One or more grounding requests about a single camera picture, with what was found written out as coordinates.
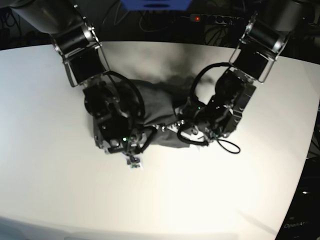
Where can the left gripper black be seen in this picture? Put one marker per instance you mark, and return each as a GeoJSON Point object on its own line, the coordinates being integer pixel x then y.
{"type": "Point", "coordinates": [212, 120]}

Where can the blue plastic bin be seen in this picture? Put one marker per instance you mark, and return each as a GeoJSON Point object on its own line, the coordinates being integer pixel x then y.
{"type": "Point", "coordinates": [156, 5]}

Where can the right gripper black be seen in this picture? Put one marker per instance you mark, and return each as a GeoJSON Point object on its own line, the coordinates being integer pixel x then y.
{"type": "Point", "coordinates": [122, 135]}

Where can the black box with lettering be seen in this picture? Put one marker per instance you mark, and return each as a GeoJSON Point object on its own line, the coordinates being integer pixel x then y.
{"type": "Point", "coordinates": [302, 221]}

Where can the grey T-shirt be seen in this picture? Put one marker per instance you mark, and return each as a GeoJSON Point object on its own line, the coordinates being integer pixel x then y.
{"type": "Point", "coordinates": [154, 104]}

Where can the black power strip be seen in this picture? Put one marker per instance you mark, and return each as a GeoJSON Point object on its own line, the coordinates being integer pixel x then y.
{"type": "Point", "coordinates": [211, 19]}

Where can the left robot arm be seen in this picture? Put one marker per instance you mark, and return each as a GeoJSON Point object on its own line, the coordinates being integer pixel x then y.
{"type": "Point", "coordinates": [263, 40]}

